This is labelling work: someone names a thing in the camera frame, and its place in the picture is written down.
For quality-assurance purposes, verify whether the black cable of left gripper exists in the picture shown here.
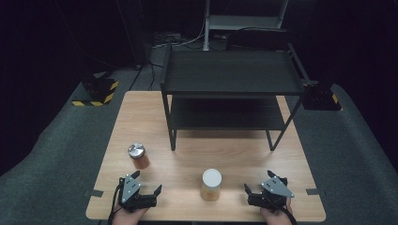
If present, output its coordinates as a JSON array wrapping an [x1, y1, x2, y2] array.
[[107, 178, 125, 225]]

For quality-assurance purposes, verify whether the black floor cable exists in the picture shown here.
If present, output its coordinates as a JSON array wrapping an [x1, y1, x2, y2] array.
[[129, 60, 164, 92]]

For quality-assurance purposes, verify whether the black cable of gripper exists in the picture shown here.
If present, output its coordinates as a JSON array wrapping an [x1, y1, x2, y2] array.
[[275, 202, 299, 225], [107, 178, 125, 225]]

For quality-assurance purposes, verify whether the person's right hand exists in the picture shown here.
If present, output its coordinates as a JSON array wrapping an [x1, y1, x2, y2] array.
[[259, 198, 295, 225]]

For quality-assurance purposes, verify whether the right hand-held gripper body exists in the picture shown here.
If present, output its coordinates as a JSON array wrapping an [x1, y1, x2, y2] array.
[[249, 175, 296, 211]]

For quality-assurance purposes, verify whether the silver lid jar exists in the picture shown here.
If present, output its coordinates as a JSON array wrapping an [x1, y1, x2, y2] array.
[[127, 142, 151, 171]]

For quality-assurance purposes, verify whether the white metal stand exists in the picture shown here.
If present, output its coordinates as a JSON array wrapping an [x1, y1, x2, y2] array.
[[203, 0, 289, 52]]

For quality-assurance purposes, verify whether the black two-tier shelf rack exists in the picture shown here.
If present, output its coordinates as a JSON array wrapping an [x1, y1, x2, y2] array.
[[160, 42, 319, 152]]

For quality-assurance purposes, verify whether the person's left hand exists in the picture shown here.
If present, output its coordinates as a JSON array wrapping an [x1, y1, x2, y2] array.
[[112, 204, 148, 225]]

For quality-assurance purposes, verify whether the white cable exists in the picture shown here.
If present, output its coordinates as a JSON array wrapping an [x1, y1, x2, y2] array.
[[152, 18, 207, 50]]

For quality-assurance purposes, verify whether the white lid jar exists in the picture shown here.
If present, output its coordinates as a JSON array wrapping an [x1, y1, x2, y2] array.
[[200, 168, 223, 203]]

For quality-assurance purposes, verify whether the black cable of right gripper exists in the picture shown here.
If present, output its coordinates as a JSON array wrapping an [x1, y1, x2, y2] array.
[[275, 202, 299, 225]]

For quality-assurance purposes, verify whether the black yellow striped stand base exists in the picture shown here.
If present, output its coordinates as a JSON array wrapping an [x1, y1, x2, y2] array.
[[71, 72, 120, 108], [301, 82, 343, 112]]

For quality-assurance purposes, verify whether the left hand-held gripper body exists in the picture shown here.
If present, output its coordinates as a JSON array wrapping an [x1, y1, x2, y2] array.
[[117, 173, 158, 214]]

